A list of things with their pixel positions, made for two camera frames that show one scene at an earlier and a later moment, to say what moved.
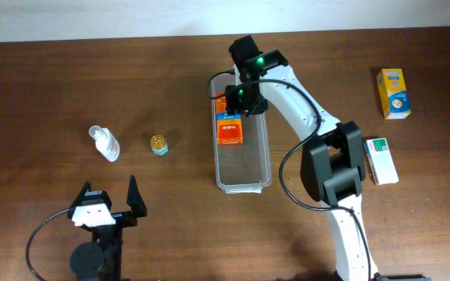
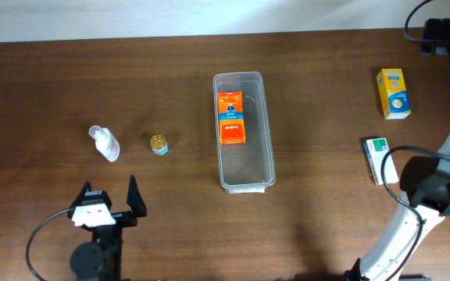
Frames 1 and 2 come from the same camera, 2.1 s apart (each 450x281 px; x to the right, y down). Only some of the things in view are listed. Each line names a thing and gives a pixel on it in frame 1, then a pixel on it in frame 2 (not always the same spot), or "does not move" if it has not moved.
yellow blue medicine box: x=395 y=98 does not move
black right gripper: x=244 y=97 → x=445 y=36
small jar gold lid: x=158 y=144 does not move
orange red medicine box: x=230 y=126 does not move
